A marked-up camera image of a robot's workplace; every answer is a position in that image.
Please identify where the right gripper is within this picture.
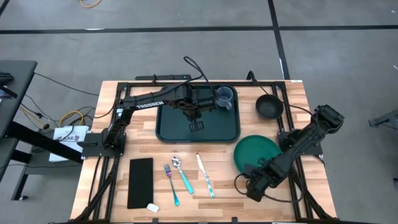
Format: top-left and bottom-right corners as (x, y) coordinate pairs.
(244, 155), (282, 202)

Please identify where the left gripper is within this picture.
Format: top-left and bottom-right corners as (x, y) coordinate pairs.
(182, 86), (223, 133)

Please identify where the grey-blue mug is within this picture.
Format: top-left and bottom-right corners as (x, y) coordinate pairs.
(216, 86), (234, 111)

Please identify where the green plate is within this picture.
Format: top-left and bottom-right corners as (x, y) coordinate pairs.
(233, 134), (283, 175)

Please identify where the black bowl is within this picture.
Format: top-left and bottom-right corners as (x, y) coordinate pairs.
(255, 94), (284, 120)

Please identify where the silver spoon teal handle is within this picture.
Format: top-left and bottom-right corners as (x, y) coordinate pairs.
(171, 156), (195, 195)

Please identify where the iridescent fork teal handle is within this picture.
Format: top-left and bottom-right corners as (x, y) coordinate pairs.
(164, 164), (180, 207)

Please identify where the black cloth napkin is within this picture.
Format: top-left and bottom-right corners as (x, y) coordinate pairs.
(127, 157), (154, 210)

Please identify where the dark green plastic tray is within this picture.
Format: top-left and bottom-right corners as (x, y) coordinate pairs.
(155, 84), (241, 144)

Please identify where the black power strip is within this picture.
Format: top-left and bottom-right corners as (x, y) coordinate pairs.
(134, 73), (193, 81)

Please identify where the grey metal stand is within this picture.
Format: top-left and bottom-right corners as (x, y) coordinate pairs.
(368, 108), (398, 131)

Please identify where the white printed paper sheet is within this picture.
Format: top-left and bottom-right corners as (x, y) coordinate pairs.
(49, 125), (90, 163)

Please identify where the black desk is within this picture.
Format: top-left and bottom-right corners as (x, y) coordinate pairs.
(0, 60), (84, 202)

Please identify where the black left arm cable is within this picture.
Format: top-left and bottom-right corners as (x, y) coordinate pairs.
(182, 55), (218, 95)

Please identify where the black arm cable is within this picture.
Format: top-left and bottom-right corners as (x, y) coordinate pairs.
(182, 55), (218, 95)
(234, 172), (305, 203)

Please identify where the black plugged cable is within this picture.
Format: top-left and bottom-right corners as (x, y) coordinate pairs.
(246, 70), (315, 116)

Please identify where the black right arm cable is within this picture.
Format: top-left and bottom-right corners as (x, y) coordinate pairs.
(234, 172), (305, 203)

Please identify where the knife white teal handle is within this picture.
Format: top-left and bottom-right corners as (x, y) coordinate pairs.
(195, 152), (216, 199)

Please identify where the black aluminium table frame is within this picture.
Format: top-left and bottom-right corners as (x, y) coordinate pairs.
(70, 80), (338, 224)

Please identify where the yellow cable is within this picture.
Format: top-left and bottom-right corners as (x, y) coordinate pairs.
(79, 0), (103, 9)
(58, 110), (85, 128)

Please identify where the thin black cable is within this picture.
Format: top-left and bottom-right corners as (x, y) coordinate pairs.
(32, 72), (100, 96)

